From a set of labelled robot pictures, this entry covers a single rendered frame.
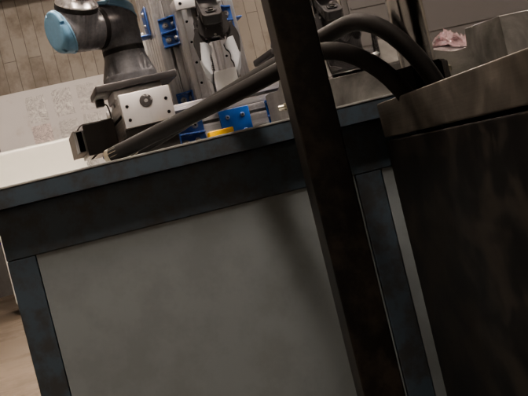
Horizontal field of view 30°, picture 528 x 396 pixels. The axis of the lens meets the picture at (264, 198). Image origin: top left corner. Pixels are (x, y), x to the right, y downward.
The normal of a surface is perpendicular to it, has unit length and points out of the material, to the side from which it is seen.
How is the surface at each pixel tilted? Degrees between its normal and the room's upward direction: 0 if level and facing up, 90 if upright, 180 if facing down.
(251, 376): 90
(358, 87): 90
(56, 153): 90
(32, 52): 90
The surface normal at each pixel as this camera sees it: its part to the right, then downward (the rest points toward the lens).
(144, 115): 0.23, -0.02
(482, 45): -0.88, 0.23
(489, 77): -0.96, 0.24
